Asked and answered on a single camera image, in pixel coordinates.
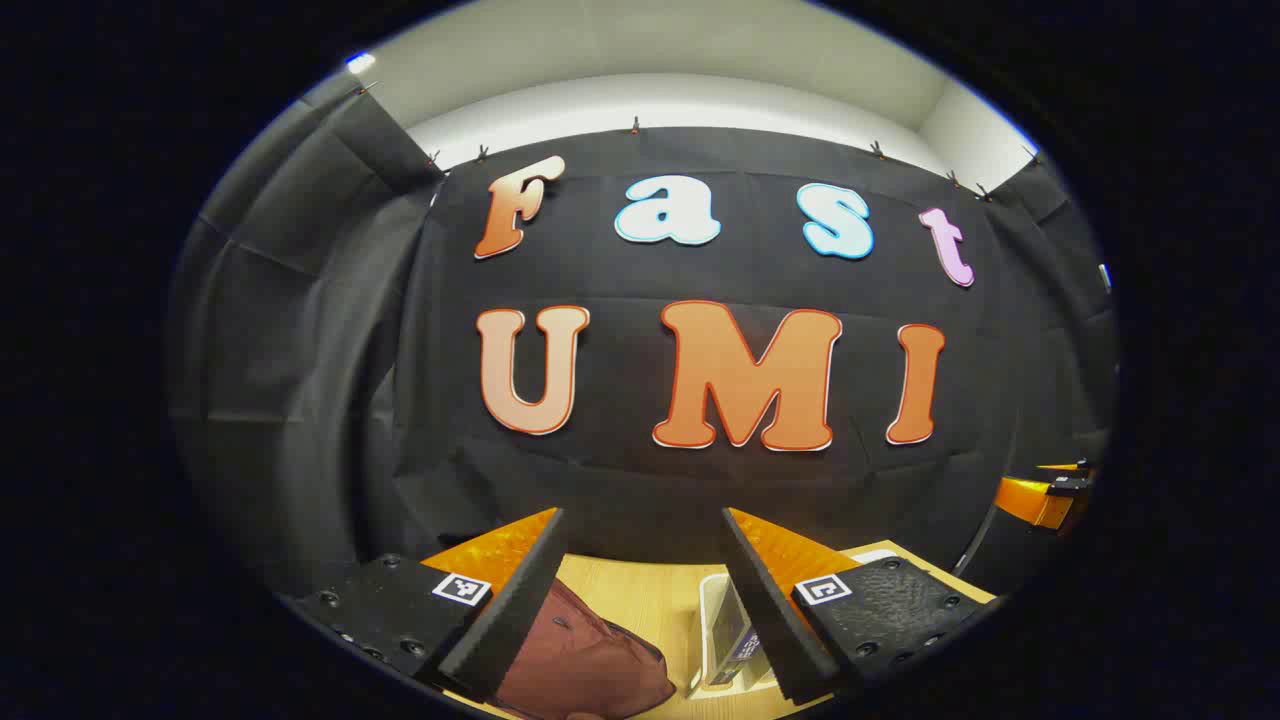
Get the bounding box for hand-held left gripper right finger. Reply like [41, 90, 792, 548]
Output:
[720, 507, 999, 704]

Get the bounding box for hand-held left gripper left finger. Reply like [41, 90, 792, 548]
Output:
[295, 507, 569, 703]

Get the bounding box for blue book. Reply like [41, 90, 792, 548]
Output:
[712, 598, 769, 689]

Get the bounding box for white plastic bookshelf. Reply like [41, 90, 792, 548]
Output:
[688, 546, 901, 699]

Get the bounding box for maroon schoolbag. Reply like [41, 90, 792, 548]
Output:
[495, 578, 678, 720]

